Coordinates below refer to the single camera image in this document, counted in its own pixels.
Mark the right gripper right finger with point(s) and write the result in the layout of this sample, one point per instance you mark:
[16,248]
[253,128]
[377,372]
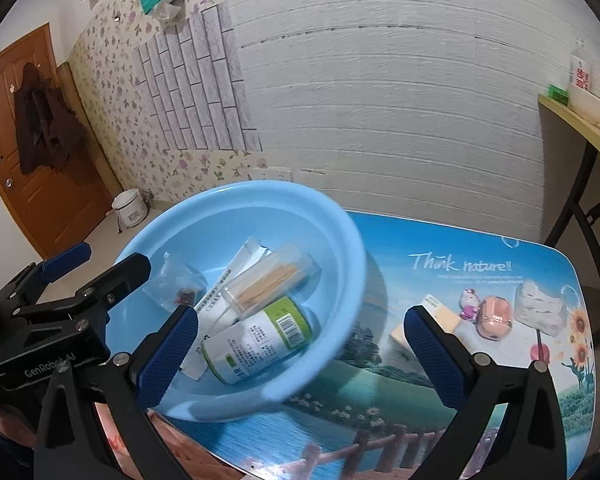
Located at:
[530,443]

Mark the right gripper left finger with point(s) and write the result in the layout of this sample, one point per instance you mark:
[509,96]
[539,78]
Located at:
[71,442]

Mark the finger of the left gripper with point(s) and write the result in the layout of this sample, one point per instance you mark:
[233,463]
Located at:
[65,259]
[120,277]

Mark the clear bag of snacks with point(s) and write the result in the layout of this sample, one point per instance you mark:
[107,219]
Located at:
[174,284]

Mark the pink earbud case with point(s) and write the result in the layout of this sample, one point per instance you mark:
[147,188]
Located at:
[494,320]

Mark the clear box of floss picks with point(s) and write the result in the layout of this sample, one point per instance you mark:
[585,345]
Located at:
[537,309]

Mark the clear box of toothpicks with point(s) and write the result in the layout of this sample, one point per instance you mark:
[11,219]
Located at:
[276,274]

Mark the hello kitty figurine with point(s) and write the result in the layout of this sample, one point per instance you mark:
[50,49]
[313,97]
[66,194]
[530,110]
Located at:
[469,304]

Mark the white rice cooker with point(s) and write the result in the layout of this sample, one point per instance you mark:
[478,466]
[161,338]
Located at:
[130,208]

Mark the brown wooden door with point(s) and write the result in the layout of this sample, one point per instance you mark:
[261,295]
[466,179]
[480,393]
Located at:
[47,178]

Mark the white sachet packet upper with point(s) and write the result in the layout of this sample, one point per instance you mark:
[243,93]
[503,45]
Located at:
[214,311]

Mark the white sachet packet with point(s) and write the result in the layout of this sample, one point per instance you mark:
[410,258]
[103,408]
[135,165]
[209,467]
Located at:
[195,364]
[214,311]

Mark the white sachet packet lower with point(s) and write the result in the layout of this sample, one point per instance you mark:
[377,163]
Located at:
[195,364]

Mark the dark brown hanging coat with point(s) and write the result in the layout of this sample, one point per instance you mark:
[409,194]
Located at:
[47,130]

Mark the printed folding table top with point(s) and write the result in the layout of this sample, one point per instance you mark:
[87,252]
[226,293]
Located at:
[377,410]

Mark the black framed side table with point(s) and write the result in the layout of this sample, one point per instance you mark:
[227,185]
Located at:
[572,208]

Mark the white bowl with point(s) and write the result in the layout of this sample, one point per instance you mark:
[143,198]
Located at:
[584,104]

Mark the small green box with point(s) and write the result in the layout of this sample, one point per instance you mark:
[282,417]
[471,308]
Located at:
[558,94]

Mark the white plastic bottle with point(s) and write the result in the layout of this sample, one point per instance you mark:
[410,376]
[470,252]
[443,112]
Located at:
[580,66]

